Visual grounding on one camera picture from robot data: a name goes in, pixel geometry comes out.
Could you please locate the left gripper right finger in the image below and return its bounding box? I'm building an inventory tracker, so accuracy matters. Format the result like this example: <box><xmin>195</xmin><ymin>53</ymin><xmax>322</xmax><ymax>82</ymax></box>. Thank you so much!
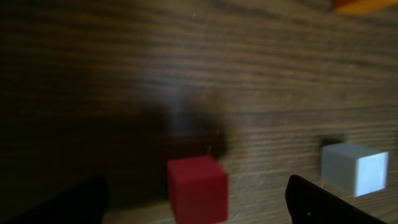
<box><xmin>285</xmin><ymin>174</ymin><xmax>389</xmax><ymax>224</ymax></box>

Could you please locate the orange cube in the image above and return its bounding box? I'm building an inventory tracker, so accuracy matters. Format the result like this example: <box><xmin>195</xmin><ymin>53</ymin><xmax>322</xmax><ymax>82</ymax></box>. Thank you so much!
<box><xmin>332</xmin><ymin>0</ymin><xmax>398</xmax><ymax>16</ymax></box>

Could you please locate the red cube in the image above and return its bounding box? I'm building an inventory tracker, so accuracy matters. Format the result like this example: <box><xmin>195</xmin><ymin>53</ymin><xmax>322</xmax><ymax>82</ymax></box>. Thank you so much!
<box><xmin>167</xmin><ymin>155</ymin><xmax>229</xmax><ymax>224</ymax></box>

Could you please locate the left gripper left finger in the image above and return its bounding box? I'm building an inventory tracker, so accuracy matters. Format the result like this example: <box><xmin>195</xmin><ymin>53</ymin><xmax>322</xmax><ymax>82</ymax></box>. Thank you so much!
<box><xmin>0</xmin><ymin>174</ymin><xmax>109</xmax><ymax>224</ymax></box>

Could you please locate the white cube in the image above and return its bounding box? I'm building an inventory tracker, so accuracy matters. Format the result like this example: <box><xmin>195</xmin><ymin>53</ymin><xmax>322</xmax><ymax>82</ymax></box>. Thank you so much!
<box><xmin>321</xmin><ymin>142</ymin><xmax>389</xmax><ymax>198</ymax></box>

